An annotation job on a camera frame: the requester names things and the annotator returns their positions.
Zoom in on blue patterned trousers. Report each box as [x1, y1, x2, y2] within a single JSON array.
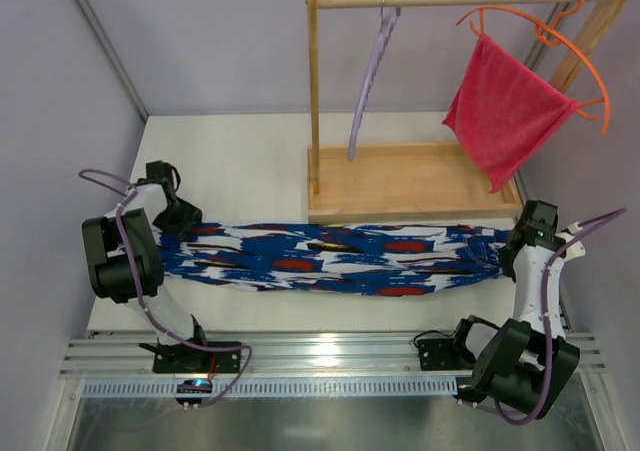
[[154, 223, 508, 297]]

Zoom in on lilac clothes hanger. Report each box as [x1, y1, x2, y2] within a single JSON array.
[[347, 0, 401, 162]]

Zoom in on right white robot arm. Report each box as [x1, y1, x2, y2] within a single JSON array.
[[452, 200, 584, 425]]

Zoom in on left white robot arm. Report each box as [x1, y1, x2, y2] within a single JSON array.
[[79, 161, 210, 361]]

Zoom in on pink cloth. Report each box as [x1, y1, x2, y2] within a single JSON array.
[[443, 34, 579, 194]]

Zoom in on wooden clothes rack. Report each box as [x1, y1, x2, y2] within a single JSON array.
[[305, 0, 628, 223]]

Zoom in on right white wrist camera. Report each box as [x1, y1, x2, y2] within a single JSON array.
[[555, 222, 586, 262]]

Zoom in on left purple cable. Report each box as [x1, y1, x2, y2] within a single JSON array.
[[78, 168, 254, 408]]

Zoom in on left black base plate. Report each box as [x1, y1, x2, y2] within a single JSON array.
[[138, 341, 241, 374]]

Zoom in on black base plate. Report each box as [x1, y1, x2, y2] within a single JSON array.
[[412, 331, 476, 371], [138, 341, 241, 374]]

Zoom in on aluminium mounting rail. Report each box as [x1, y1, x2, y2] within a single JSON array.
[[58, 329, 606, 378]]

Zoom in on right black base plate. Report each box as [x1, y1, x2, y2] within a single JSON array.
[[412, 331, 476, 371]]

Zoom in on slotted cable duct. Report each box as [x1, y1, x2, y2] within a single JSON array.
[[81, 375, 458, 400]]

